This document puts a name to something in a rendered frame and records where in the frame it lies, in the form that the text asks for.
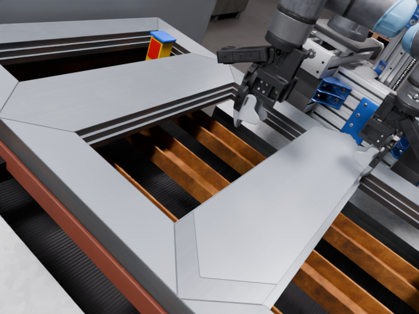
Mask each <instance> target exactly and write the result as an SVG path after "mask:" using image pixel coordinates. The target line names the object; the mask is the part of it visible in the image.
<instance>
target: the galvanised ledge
mask: <svg viewBox="0 0 419 314"><path fill-rule="evenodd" d="M233 105H234V101H232V100H229V101H227V102H224V103H221V104H219V105H216V106H215V109H214V111H213V112H214V113H215V114H217V115H218V116H219V117H221V118H222V119H223V120H225V121H226V122H228V123H229V124H230V125H231V126H233V127H235V126H234V118H233V109H234V108H233ZM235 129H237V130H238V131H240V132H241V133H242V134H244V135H245V136H247V137H248V138H249V139H251V140H252V141H254V142H255V143H256V144H258V145H259V146H260V147H262V148H263V149H265V150H266V151H267V152H268V153H270V154H272V155H273V154H274V153H275V152H277V151H278V150H280V149H281V148H282V147H284V146H286V145H287V144H288V143H290V142H291V141H290V140H288V139H287V138H286V137H285V136H283V135H281V134H280V133H279V132H277V131H276V130H274V129H273V128H271V127H270V126H269V125H267V124H265V123H264V122H263V121H261V120H259V123H258V124H257V125H253V124H250V123H248V122H245V121H242V123H241V124H240V125H239V126H238V127H235ZM344 208H346V209H347V210H348V211H350V212H351V213H352V214H354V215H355V216H357V217H358V218H359V219H361V220H362V221H364V223H366V224H368V225H369V226H370V227H371V228H373V229H375V230H376V231H377V232H378V233H380V234H381V235H383V236H384V237H385V238H387V239H388V240H389V241H391V242H392V243H394V244H395V245H396V246H398V247H399V248H401V249H402V250H403V251H405V252H406V253H407V254H408V255H410V256H411V257H413V258H414V259H415V260H417V261H418V262H419V230H418V229H416V228H415V227H413V226H412V225H411V224H409V223H408V222H406V221H405V220H403V219H402V218H401V217H399V216H398V215H396V214H395V213H393V212H392V211H391V210H389V209H387V208H386V207H385V206H383V205H382V204H380V203H379V202H378V201H376V200H375V199H373V198H372V197H370V196H369V195H368V194H366V193H365V192H363V191H362V190H360V189H359V188H357V189H356V190H355V192H354V193H353V195H352V196H351V197H350V199H349V200H348V201H347V203H346V204H345V206H344Z"/></svg>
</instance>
